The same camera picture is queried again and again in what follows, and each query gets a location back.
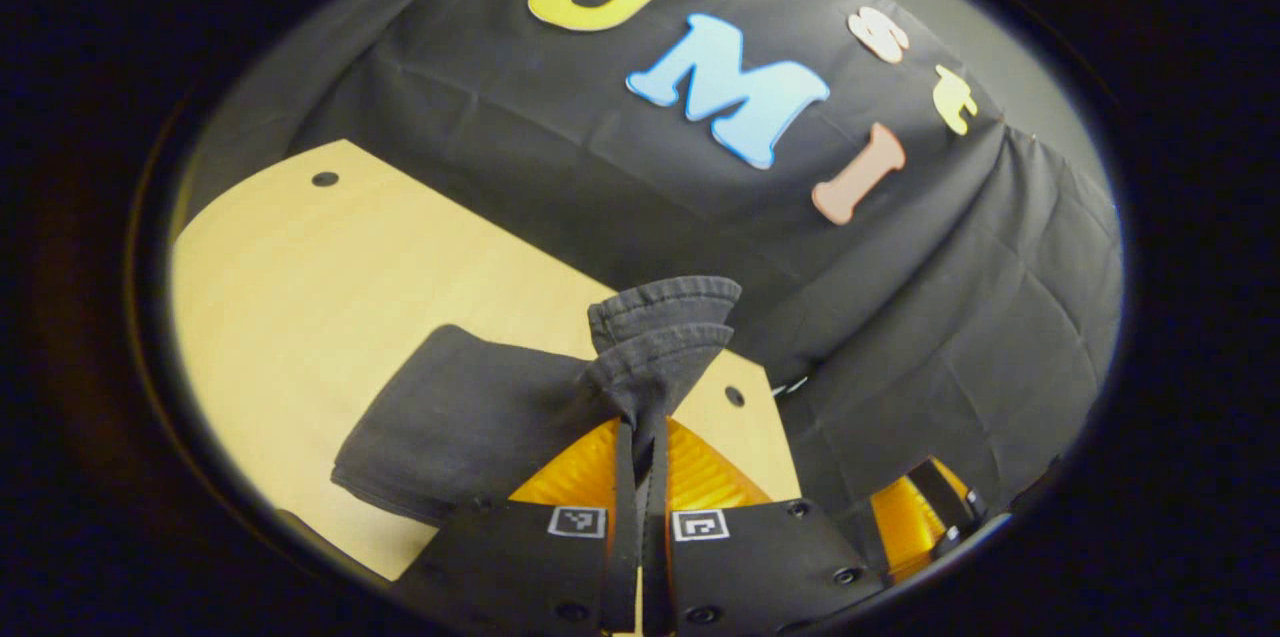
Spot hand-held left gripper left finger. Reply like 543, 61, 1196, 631
393, 417, 641, 636

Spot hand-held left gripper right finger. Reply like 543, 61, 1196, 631
643, 416, 888, 637

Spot dark grey jeans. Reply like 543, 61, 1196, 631
330, 275, 743, 528

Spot black backdrop cloth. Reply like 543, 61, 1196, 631
185, 0, 1126, 558

